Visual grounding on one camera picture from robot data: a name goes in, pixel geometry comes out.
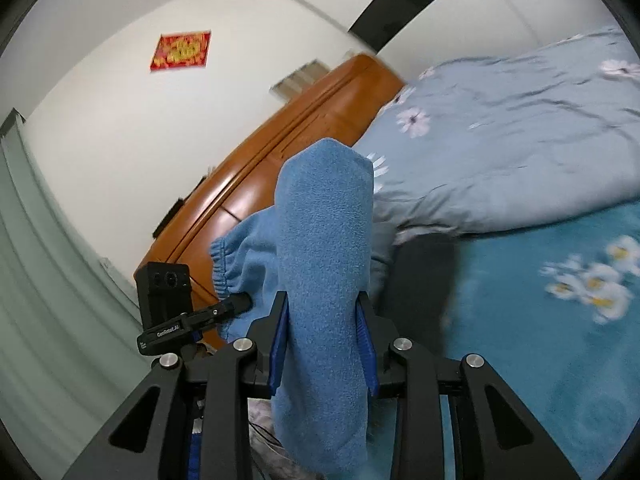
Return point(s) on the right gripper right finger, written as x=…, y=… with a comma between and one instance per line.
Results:
x=495, y=435

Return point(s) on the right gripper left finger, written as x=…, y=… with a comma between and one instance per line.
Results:
x=150, y=435

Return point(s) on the blue fleece garment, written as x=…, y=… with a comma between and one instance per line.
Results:
x=314, y=243

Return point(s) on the grey curtain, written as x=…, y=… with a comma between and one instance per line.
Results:
x=68, y=321

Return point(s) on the teal floral blanket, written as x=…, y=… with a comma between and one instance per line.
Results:
x=553, y=309

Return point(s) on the wooden headboard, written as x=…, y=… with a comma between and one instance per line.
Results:
x=340, y=105

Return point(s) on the grey floral quilt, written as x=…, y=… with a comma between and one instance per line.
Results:
x=481, y=145

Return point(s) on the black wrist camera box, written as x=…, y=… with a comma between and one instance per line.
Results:
x=164, y=292

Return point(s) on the red wall decoration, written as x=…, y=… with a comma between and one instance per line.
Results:
x=189, y=49

